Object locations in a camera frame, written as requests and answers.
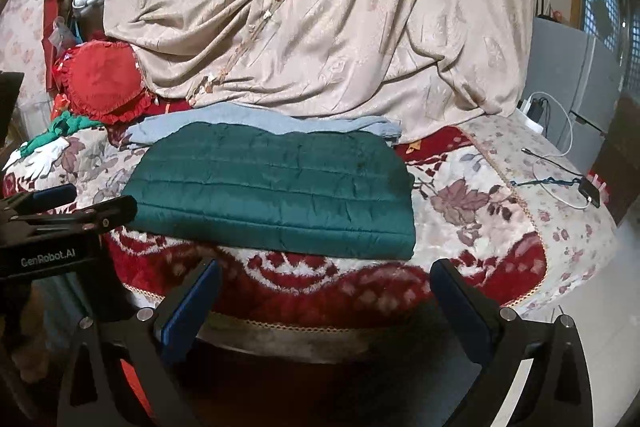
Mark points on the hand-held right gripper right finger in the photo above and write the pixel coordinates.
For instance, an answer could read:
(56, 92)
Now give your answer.
(457, 307)

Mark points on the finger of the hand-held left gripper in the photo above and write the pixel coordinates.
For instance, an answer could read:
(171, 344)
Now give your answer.
(50, 197)
(110, 212)

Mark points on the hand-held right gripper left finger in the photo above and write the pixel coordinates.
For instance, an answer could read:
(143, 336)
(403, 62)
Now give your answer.
(190, 307)

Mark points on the green puffer jacket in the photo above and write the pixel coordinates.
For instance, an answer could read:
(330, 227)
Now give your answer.
(270, 187)

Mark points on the green white cloth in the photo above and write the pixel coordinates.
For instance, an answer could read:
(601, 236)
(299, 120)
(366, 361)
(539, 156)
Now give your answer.
(45, 152)

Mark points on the floral fleece blanket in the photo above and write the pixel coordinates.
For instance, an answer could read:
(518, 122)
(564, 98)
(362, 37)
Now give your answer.
(480, 207)

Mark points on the red frilled cushion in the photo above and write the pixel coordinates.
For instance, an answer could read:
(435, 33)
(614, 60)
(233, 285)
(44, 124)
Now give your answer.
(100, 77)

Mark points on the black phone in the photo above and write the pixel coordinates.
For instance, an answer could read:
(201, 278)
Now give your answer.
(590, 193)

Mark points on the white power strip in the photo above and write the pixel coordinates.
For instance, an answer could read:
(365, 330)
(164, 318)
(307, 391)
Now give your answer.
(532, 112)

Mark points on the light blue cloth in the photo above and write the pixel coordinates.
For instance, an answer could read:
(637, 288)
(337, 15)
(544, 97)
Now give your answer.
(310, 127)

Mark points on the grey cabinet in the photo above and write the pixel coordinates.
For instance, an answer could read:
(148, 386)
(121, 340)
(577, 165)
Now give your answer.
(565, 72)

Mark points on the beige patterned cloth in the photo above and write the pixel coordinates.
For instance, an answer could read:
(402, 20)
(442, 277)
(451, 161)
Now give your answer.
(325, 17)

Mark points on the black router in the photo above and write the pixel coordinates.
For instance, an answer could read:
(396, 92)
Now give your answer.
(547, 7)

